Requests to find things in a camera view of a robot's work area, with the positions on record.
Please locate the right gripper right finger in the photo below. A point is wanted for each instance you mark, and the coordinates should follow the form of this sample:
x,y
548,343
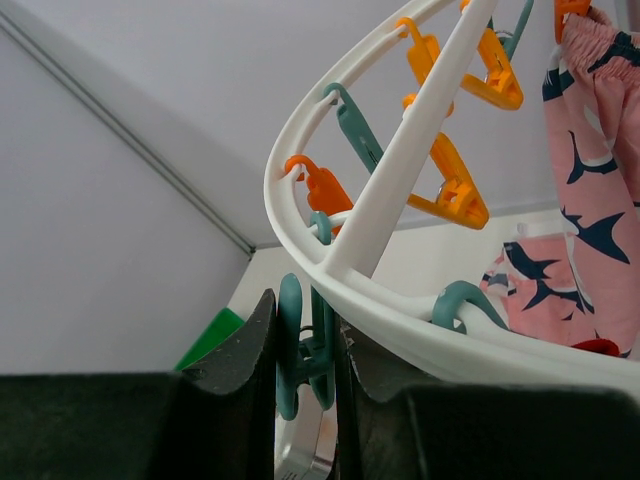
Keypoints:
x,y
397,422

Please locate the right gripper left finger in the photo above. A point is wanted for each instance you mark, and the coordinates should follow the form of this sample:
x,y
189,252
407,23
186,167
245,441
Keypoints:
x,y
214,420

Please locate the teal clothes peg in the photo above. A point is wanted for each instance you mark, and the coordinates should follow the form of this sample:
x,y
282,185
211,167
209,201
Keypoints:
x,y
355,128
304,355
447,307

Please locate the white round clip hanger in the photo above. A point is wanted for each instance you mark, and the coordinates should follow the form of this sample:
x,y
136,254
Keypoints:
x,y
342,272

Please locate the green plastic tray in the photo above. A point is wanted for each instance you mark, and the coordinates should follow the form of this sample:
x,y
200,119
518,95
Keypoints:
x,y
224,324

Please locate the orange clothes peg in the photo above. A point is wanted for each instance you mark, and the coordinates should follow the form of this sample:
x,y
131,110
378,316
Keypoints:
x,y
500,88
458,200
324,191

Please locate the pink shark print shorts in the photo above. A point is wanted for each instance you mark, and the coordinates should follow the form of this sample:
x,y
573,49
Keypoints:
x,y
577,278

